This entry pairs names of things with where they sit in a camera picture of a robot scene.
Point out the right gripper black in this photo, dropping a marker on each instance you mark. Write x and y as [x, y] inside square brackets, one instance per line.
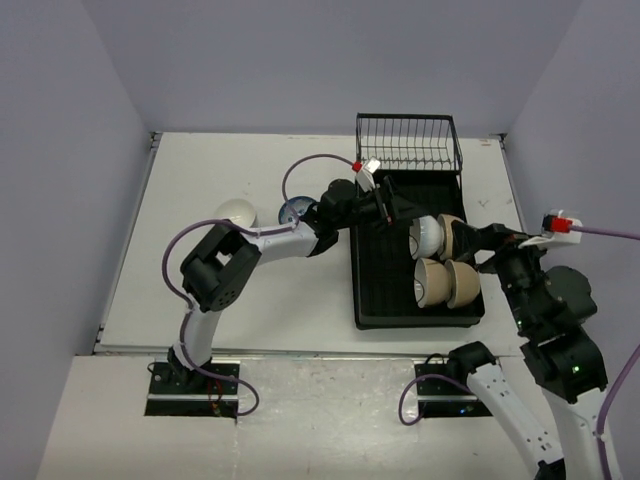
[502, 239]

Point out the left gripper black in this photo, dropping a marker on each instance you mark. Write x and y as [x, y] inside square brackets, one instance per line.
[394, 208]

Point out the beige bowl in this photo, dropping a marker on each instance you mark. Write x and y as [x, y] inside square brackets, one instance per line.
[432, 284]
[465, 284]
[453, 236]

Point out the white bowl blue flowers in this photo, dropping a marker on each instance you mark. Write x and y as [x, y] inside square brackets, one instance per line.
[299, 205]

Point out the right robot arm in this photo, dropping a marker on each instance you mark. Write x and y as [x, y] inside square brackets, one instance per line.
[549, 308]

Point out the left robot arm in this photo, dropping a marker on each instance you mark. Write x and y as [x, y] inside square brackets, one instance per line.
[218, 268]

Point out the black drain tray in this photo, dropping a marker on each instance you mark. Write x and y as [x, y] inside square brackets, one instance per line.
[382, 267]

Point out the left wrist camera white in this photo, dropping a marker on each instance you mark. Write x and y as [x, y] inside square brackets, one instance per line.
[364, 173]

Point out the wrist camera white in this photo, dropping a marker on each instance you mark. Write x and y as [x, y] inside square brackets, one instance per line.
[364, 173]
[556, 232]

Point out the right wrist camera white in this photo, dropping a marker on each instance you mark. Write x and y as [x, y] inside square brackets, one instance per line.
[556, 232]

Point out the black wire dish rack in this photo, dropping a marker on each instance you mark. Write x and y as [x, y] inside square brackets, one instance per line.
[422, 142]

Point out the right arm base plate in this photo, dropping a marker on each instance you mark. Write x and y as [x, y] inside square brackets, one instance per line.
[439, 399]

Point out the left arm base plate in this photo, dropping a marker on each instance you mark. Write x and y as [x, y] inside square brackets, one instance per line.
[170, 396]

